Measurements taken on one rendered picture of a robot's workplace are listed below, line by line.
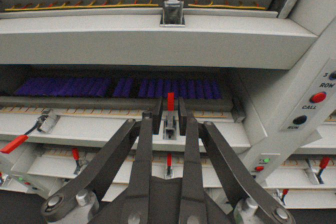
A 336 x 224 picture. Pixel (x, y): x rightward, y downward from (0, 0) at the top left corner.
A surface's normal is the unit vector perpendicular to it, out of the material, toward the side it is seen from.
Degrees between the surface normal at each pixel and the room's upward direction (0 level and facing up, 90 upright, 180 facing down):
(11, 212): 0
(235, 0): 107
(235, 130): 17
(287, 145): 90
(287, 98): 90
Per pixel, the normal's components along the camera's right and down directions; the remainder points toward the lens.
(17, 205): 0.01, -0.83
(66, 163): 0.00, -0.63
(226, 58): -0.04, 0.77
